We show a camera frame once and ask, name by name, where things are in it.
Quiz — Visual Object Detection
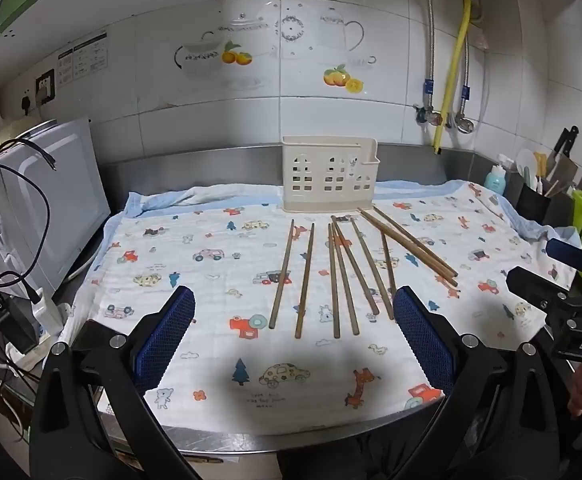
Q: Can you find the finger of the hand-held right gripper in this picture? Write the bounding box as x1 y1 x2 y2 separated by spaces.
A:
545 238 582 287
506 265 572 312

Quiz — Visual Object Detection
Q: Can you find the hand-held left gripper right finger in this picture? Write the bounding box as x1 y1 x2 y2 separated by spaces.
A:
390 285 562 480

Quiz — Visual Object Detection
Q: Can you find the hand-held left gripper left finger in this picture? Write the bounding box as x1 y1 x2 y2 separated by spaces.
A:
29 285 203 480

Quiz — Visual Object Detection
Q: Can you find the wooden chopstick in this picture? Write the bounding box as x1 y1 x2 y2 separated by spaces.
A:
331 215 380 317
294 223 316 339
371 205 459 278
377 225 456 283
349 217 396 322
269 219 296 331
333 230 360 337
327 223 341 339
357 207 459 288
380 231 398 296

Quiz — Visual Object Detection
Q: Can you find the beige plastic utensil holder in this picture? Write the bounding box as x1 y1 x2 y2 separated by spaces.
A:
282 134 380 212

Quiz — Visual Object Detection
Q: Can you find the person's right hand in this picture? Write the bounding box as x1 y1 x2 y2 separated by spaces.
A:
567 364 582 419

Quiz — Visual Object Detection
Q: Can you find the black utensil container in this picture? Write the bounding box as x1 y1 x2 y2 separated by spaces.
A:
515 180 552 225

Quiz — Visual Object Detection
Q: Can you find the cartoon printed white cloth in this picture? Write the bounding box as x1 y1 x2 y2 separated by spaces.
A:
60 179 582 437

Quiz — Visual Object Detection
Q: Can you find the steel cleaver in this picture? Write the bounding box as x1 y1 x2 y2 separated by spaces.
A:
545 154 580 197

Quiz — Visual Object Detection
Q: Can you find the white spatula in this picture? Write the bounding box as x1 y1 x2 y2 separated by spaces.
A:
515 148 538 183

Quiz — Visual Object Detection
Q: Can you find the blue soap pump bottle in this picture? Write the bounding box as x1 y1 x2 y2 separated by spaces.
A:
485 156 510 197

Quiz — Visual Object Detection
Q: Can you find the white power strip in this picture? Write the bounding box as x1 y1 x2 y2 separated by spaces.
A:
5 287 59 367

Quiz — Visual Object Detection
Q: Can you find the person's dark clothing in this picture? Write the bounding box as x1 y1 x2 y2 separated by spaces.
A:
276 410 472 480

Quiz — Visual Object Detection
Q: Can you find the black power adapter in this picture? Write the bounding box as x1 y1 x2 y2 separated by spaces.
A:
0 302 38 353

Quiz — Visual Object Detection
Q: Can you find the metal water valve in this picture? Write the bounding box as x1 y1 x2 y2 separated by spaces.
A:
415 104 444 128
450 111 478 134

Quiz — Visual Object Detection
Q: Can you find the white microwave oven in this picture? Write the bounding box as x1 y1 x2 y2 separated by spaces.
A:
0 117 112 306

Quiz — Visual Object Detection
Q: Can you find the braided metal hose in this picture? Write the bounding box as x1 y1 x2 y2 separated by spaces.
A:
416 0 438 111
457 35 472 120

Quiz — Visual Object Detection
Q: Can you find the yellow gas hose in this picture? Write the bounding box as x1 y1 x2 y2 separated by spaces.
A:
432 0 472 155

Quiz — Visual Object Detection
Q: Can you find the black wall socket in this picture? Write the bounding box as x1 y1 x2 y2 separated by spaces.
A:
34 69 56 107

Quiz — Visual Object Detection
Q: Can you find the wall notice sticker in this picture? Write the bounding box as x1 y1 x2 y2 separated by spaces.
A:
56 33 108 87

